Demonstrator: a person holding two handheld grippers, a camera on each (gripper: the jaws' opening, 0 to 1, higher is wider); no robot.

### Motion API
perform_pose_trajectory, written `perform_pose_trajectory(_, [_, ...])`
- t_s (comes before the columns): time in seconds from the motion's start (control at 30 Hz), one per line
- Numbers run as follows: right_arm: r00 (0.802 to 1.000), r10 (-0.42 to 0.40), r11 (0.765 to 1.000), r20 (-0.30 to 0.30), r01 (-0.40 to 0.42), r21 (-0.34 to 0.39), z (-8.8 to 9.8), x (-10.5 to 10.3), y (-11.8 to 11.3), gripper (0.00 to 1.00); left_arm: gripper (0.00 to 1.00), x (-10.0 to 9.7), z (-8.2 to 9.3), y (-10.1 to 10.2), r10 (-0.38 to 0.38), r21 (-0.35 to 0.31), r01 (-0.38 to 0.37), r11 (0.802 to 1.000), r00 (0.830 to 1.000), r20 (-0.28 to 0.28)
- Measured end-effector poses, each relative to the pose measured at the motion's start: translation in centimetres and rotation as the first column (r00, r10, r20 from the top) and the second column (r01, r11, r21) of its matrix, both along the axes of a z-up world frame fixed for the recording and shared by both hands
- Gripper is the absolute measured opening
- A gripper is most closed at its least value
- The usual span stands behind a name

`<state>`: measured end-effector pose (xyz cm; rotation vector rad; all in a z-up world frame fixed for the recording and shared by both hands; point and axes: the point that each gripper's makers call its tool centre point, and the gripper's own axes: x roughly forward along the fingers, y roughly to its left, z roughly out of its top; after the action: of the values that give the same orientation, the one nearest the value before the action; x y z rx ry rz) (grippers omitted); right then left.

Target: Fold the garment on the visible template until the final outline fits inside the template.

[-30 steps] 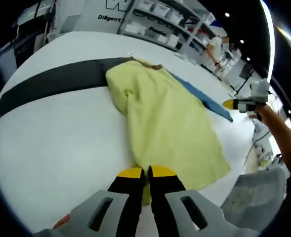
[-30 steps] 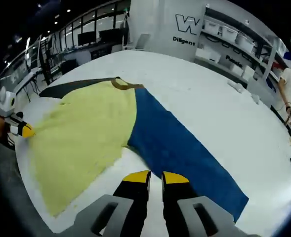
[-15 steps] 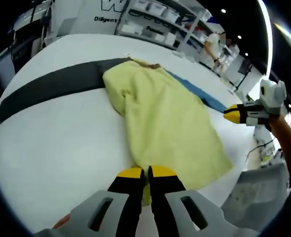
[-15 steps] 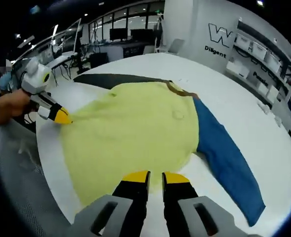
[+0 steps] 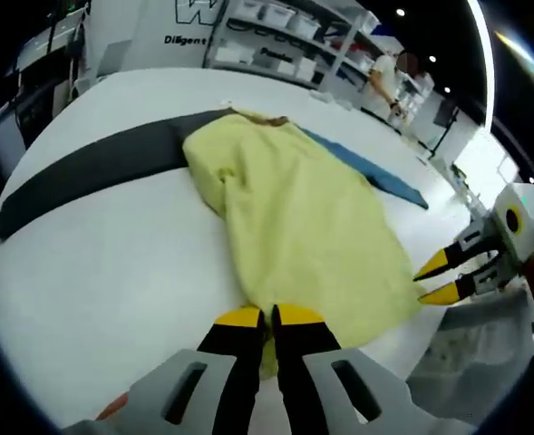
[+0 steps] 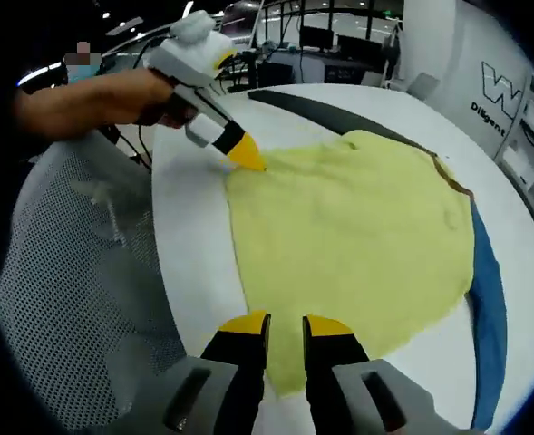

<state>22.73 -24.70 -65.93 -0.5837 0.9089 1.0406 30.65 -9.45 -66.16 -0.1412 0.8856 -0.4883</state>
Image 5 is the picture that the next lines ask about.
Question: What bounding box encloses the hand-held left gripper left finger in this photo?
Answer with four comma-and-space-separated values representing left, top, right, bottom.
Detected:
62, 304, 267, 435

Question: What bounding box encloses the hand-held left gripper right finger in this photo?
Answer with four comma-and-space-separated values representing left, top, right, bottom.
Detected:
271, 303, 476, 435

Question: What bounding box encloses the yellow blue grey garment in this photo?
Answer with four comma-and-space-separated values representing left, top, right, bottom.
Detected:
0, 107, 431, 377

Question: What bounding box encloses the person's left hand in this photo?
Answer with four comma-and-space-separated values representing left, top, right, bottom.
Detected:
94, 392, 131, 421

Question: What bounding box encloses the black stand with screen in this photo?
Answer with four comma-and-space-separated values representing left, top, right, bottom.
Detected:
429, 101, 461, 158

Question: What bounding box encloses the curved ceiling light strip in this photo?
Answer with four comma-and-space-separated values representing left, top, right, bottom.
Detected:
468, 0, 497, 132

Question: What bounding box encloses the grey metal shelf rack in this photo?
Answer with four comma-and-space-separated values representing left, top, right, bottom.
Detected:
202, 0, 381, 92

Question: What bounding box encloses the white flat box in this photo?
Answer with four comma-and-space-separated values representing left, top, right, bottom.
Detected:
215, 44, 255, 64

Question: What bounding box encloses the white office chair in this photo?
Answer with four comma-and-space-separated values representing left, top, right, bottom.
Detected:
97, 38, 131, 78

